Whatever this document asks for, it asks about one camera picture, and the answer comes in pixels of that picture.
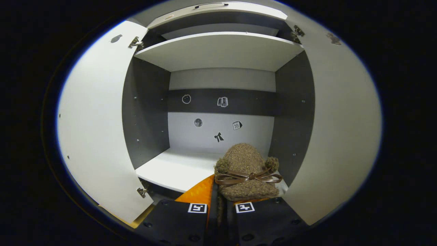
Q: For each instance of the brown fuzzy shoe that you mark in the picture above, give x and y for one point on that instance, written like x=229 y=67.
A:
x=244 y=157

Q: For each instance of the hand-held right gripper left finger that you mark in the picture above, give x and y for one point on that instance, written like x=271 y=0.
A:
x=211 y=222

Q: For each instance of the white cabinet shelf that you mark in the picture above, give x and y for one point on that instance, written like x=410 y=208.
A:
x=222 y=51

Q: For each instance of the white grey shoe cabinet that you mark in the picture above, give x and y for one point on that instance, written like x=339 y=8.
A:
x=222 y=82

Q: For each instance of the metal door hinge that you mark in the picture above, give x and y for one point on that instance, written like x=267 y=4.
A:
x=297 y=33
x=141 y=192
x=136 y=42

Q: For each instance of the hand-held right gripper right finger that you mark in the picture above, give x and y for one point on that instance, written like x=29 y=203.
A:
x=266 y=222

